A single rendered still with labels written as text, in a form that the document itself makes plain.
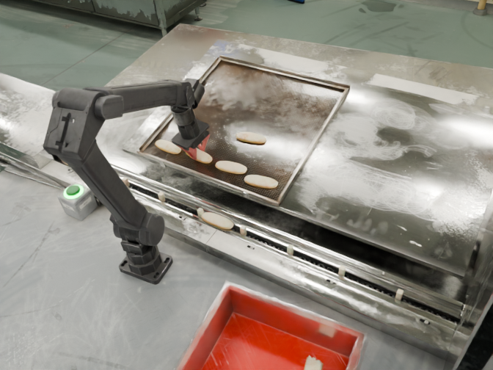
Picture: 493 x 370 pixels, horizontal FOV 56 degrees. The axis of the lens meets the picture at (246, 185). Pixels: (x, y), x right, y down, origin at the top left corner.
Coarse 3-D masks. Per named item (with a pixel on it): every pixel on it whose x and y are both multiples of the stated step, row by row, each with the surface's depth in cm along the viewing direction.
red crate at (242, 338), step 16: (240, 320) 108; (224, 336) 105; (240, 336) 105; (256, 336) 105; (272, 336) 105; (288, 336) 104; (224, 352) 103; (240, 352) 102; (256, 352) 102; (272, 352) 102; (288, 352) 102; (304, 352) 101; (320, 352) 101; (336, 352) 101; (208, 368) 100; (224, 368) 100; (240, 368) 100; (256, 368) 100; (272, 368) 99; (288, 368) 99; (336, 368) 98
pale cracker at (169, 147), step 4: (160, 140) 146; (164, 140) 146; (156, 144) 146; (160, 144) 145; (164, 144) 145; (168, 144) 144; (172, 144) 144; (160, 148) 145; (164, 148) 144; (168, 148) 143; (172, 148) 143; (176, 148) 143; (180, 148) 143; (168, 152) 143; (172, 152) 143; (176, 152) 142
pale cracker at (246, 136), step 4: (240, 132) 143; (244, 132) 143; (248, 132) 142; (236, 136) 143; (240, 136) 142; (244, 136) 142; (248, 136) 141; (252, 136) 141; (256, 136) 141; (260, 136) 141; (244, 140) 141; (248, 140) 141; (252, 140) 140; (256, 140) 140; (260, 140) 140; (264, 140) 140
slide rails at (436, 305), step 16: (128, 176) 144; (176, 208) 132; (192, 208) 132; (208, 208) 131; (208, 224) 127; (240, 224) 126; (256, 240) 122; (272, 240) 121; (288, 256) 117; (320, 256) 117; (352, 272) 112; (368, 288) 109; (384, 288) 109; (400, 288) 108; (400, 304) 105; (432, 304) 105; (448, 320) 102
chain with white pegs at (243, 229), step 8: (128, 184) 142; (144, 192) 140; (160, 192) 135; (184, 208) 133; (200, 208) 129; (200, 216) 129; (240, 232) 126; (280, 248) 121; (288, 248) 117; (296, 256) 119; (320, 264) 116; (336, 272) 114; (344, 272) 112; (376, 288) 110; (392, 296) 108; (400, 296) 106; (416, 304) 106; (432, 312) 105; (456, 320) 103
